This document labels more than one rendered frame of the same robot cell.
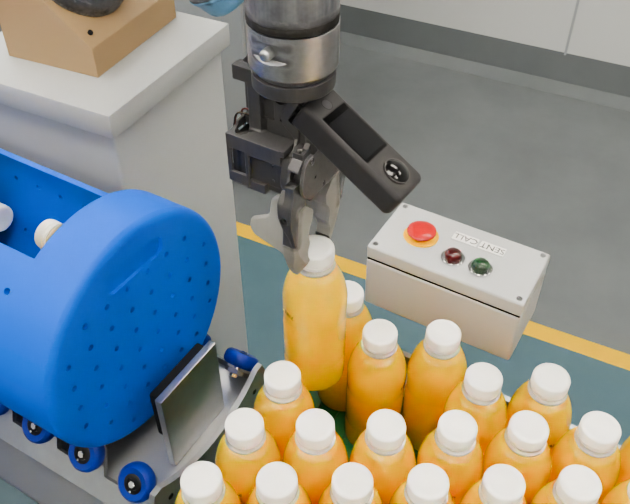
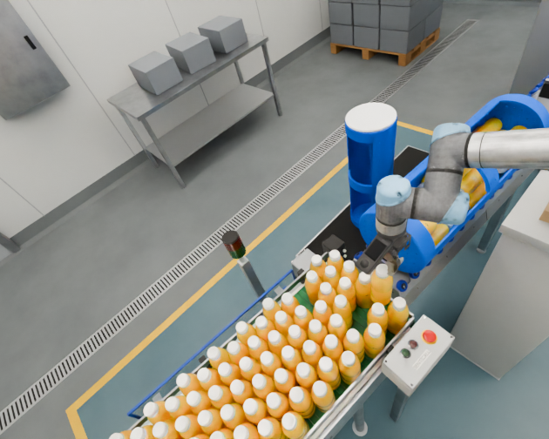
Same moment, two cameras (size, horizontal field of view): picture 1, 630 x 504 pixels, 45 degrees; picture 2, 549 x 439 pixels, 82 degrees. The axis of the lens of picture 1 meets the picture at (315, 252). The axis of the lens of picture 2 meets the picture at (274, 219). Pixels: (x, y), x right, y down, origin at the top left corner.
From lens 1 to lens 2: 0.89 m
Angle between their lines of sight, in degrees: 77
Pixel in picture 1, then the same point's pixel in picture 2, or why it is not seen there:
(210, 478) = (334, 255)
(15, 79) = (532, 192)
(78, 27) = not seen: outside the picture
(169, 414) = not seen: hidden behind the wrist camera
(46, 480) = not seen: hidden behind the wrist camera
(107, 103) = (513, 223)
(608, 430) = (323, 364)
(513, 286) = (393, 362)
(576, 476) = (311, 346)
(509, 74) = not seen: outside the picture
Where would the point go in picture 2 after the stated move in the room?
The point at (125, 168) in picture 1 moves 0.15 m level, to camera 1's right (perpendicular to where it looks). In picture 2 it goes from (500, 244) to (504, 280)
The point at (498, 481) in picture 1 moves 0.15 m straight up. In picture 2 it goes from (315, 323) to (308, 302)
